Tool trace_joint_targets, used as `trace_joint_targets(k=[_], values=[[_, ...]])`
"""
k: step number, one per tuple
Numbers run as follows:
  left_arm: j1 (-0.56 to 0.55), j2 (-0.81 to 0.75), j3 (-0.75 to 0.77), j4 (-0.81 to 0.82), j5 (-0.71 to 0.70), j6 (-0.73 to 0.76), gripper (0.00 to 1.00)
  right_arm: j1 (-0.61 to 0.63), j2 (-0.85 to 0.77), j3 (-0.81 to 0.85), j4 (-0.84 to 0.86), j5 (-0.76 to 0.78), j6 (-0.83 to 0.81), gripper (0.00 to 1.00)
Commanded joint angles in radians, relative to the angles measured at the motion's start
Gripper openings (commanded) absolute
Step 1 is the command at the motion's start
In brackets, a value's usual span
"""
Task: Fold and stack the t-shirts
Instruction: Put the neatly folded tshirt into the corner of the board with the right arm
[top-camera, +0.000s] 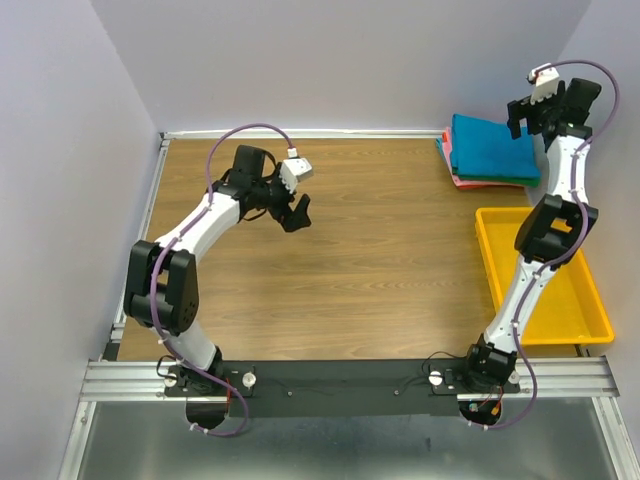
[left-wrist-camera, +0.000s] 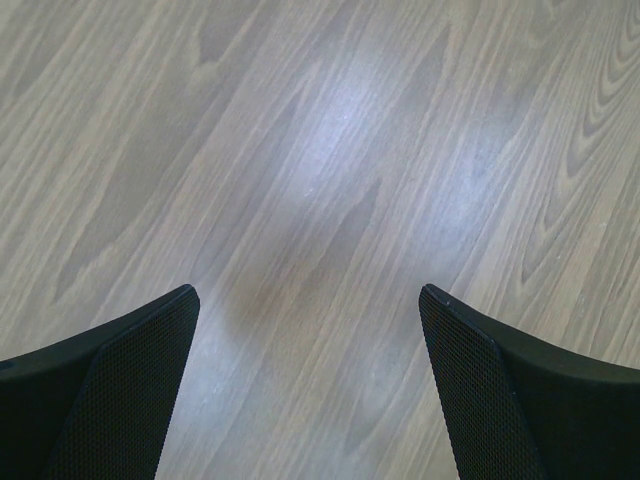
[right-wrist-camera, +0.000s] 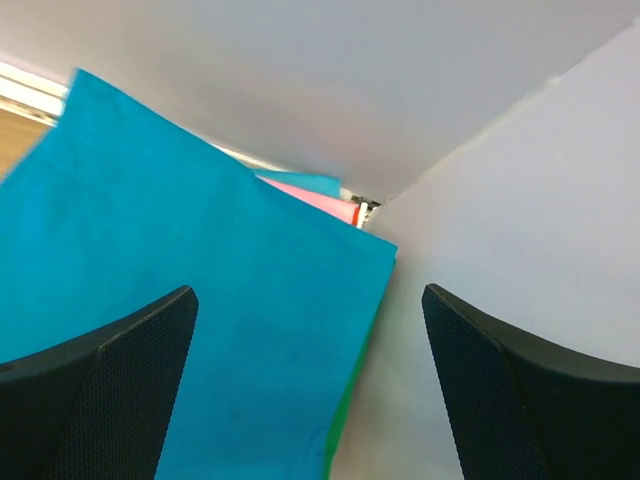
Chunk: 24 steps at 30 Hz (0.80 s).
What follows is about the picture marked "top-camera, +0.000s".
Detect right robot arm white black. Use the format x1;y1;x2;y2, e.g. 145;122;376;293
459;78;601;392

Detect yellow plastic tray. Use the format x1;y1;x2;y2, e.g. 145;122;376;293
475;207;615;346

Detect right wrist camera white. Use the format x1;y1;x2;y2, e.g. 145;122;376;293
527;65;560;105

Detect purple cable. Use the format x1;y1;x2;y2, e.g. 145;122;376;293
148;122;299;439
467;59;621;433

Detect light blue folded t shirt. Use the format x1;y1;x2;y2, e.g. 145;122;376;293
436;137;453;174

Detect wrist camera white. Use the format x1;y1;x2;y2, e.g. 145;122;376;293
527;65;560;105
278;158;314;194

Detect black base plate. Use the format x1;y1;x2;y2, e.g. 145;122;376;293
161;357;520;428

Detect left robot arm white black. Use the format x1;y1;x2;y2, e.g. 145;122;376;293
123;145;313;395

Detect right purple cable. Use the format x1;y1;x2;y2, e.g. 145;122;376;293
467;59;621;433

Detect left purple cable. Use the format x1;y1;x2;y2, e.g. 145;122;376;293
148;122;299;439

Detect aluminium frame rail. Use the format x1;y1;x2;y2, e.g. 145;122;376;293
57;130;640;480

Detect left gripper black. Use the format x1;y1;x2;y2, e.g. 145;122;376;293
252;163;312;232

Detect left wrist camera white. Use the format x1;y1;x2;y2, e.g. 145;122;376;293
278;158;314;194

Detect pink folded t shirt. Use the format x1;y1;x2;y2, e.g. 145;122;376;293
442;125;521;190

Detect green folded t shirt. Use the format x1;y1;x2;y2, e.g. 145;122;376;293
457;174;541;187

